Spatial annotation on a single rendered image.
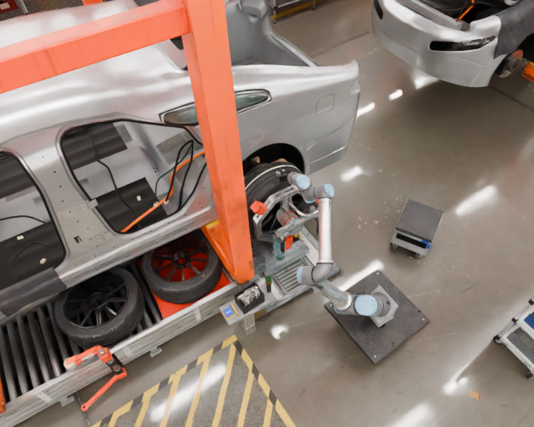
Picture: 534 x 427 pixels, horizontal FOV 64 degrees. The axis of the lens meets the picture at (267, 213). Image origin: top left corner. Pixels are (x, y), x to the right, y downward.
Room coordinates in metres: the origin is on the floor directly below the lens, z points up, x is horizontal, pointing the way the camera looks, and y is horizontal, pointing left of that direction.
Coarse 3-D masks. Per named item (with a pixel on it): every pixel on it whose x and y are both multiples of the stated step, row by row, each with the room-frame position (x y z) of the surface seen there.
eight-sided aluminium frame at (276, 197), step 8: (280, 192) 2.15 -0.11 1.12; (288, 192) 2.14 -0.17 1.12; (296, 192) 2.16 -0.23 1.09; (272, 200) 2.08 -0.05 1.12; (280, 200) 2.10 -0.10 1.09; (312, 208) 2.25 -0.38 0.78; (256, 216) 2.04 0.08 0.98; (264, 216) 2.03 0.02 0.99; (256, 224) 2.00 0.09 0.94; (256, 232) 2.04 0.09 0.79; (288, 232) 2.14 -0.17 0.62; (264, 240) 2.02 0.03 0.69; (272, 240) 2.06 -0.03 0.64
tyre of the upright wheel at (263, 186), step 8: (264, 168) 2.36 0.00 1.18; (280, 168) 2.37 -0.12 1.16; (288, 168) 2.38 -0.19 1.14; (296, 168) 2.44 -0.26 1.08; (248, 176) 2.31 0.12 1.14; (256, 176) 2.29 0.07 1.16; (264, 176) 2.27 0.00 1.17; (272, 176) 2.26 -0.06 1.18; (256, 184) 2.23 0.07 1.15; (264, 184) 2.20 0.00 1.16; (272, 184) 2.19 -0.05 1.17; (280, 184) 2.20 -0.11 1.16; (288, 184) 2.23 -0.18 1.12; (248, 192) 2.19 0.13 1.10; (256, 192) 2.16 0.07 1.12; (264, 192) 2.14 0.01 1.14; (272, 192) 2.16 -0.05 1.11; (248, 200) 2.14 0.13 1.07; (256, 200) 2.10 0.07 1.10; (248, 208) 2.08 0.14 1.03; (304, 208) 2.31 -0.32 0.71; (248, 216) 2.06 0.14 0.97; (272, 232) 2.16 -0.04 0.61
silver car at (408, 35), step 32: (384, 0) 4.81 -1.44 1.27; (416, 0) 4.57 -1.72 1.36; (448, 0) 4.51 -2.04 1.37; (480, 0) 4.52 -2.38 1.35; (512, 0) 4.28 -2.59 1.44; (384, 32) 4.62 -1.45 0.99; (416, 32) 4.22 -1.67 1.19; (448, 32) 4.01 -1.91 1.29; (480, 32) 3.87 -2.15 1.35; (416, 64) 4.18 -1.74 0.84; (448, 64) 3.90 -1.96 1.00; (480, 64) 3.80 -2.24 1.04; (512, 64) 4.00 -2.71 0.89
